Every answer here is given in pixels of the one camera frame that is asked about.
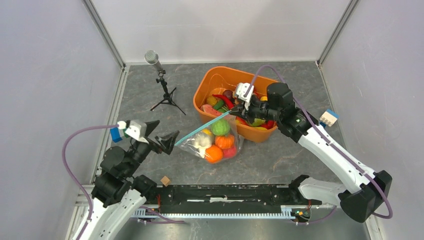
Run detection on small wooden cube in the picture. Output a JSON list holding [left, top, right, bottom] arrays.
[[160, 176, 171, 187]]

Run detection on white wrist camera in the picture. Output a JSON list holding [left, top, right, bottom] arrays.
[[117, 120, 148, 143], [233, 82, 254, 102]]

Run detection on green custard apple toy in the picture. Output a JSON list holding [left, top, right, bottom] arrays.
[[210, 119, 231, 136]]

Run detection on black tripod microphone stand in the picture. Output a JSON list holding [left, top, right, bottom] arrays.
[[144, 50, 186, 115]]

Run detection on brown kiwi toy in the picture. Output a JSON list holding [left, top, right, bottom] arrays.
[[206, 96, 218, 107]]

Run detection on blue green white block stack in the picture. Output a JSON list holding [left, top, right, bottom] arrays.
[[109, 127, 130, 143]]

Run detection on green chili pepper toy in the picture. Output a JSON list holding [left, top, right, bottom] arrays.
[[213, 99, 226, 111]]

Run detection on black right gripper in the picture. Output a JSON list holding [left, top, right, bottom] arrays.
[[229, 95, 281, 125]]

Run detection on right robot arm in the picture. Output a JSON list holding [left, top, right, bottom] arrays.
[[229, 82, 393, 223]]

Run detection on orange plastic bin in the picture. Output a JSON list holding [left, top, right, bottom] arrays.
[[192, 66, 277, 143]]

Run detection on orange fruit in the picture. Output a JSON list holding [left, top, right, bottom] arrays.
[[204, 144, 224, 164]]

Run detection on clear zip top bag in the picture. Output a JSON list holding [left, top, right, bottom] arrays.
[[174, 111, 245, 164]]

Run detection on yellow lemon toy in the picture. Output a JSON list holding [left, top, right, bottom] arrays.
[[202, 128, 213, 136]]

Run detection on watermelon slice toy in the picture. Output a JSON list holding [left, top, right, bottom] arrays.
[[200, 104, 223, 117]]

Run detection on red chili pepper toy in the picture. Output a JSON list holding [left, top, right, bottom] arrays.
[[212, 94, 234, 109]]

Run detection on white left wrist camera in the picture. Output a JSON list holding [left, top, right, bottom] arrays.
[[117, 120, 148, 143]]

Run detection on white mushroom toy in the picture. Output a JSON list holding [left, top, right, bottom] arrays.
[[191, 131, 215, 158]]

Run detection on green cabbage toy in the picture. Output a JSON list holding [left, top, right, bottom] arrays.
[[247, 118, 266, 127]]

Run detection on red strawberry toy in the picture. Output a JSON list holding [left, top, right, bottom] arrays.
[[222, 145, 237, 159]]

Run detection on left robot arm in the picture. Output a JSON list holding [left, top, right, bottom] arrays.
[[62, 120, 180, 240]]

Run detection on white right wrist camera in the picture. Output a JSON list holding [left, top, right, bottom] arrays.
[[233, 82, 254, 102]]

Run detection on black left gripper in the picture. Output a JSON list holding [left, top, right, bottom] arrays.
[[124, 119, 180, 176]]

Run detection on small orange pumpkin toy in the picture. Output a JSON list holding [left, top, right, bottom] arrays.
[[214, 134, 235, 150]]

